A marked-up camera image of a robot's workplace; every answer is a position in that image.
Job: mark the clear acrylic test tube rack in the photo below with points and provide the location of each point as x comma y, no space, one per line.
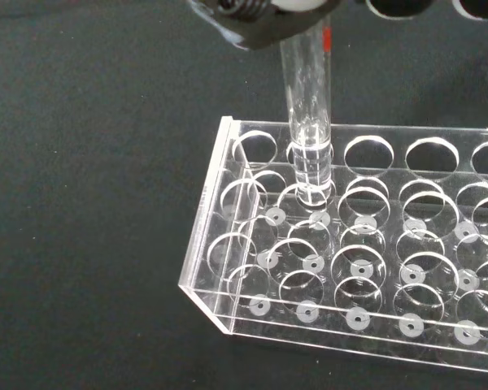
349,243

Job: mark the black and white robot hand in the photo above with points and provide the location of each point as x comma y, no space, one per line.
264,18

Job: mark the black bench cloth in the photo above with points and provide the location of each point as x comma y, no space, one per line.
85,203

